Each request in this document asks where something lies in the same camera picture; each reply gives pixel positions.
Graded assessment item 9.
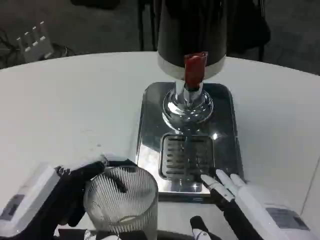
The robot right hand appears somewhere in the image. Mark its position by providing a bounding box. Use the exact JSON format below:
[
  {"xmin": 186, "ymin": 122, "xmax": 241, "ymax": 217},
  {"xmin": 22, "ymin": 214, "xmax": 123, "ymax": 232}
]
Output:
[{"xmin": 189, "ymin": 168, "xmax": 320, "ymax": 240}]

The black drink dispenser tank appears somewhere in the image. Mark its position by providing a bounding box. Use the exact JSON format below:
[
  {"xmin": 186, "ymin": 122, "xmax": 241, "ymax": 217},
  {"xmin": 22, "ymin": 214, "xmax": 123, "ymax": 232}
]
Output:
[{"xmin": 156, "ymin": 0, "xmax": 229, "ymax": 83}]

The red tap handle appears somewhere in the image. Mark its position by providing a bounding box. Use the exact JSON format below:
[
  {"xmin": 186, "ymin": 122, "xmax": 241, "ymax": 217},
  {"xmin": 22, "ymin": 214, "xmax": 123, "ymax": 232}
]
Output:
[{"xmin": 183, "ymin": 51, "xmax": 209, "ymax": 90}]

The white power strip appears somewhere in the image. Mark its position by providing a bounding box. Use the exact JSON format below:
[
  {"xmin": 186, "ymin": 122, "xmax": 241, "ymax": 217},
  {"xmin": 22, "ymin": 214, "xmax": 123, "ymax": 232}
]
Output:
[{"xmin": 15, "ymin": 20, "xmax": 55, "ymax": 61}]

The black chair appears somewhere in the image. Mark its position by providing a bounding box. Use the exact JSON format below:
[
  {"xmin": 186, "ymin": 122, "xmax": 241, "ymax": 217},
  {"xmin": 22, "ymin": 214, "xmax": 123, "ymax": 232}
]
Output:
[{"xmin": 224, "ymin": 0, "xmax": 272, "ymax": 60}]

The steel drip tray grid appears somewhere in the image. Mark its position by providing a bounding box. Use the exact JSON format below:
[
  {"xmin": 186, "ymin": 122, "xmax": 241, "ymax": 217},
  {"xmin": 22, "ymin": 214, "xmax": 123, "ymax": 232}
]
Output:
[{"xmin": 159, "ymin": 133, "xmax": 216, "ymax": 181}]

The chrome dispenser pedestal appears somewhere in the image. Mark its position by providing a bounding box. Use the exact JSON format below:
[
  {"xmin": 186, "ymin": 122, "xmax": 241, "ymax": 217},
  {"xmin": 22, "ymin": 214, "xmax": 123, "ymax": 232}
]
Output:
[{"xmin": 161, "ymin": 79, "xmax": 214, "ymax": 126}]

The steel dispenser base plate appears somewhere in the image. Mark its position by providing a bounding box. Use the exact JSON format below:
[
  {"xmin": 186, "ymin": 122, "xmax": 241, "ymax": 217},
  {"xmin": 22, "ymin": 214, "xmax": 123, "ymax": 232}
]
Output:
[{"xmin": 135, "ymin": 81, "xmax": 245, "ymax": 199}]

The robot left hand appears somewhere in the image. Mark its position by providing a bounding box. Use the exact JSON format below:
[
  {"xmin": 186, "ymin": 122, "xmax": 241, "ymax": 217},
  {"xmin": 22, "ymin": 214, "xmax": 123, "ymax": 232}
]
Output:
[{"xmin": 0, "ymin": 153, "xmax": 140, "ymax": 240}]

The clear ribbed glass cup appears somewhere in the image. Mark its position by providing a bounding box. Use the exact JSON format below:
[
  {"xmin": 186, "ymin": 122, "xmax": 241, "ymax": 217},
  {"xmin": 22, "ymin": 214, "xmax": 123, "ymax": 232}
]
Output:
[{"xmin": 82, "ymin": 166, "xmax": 160, "ymax": 240}]

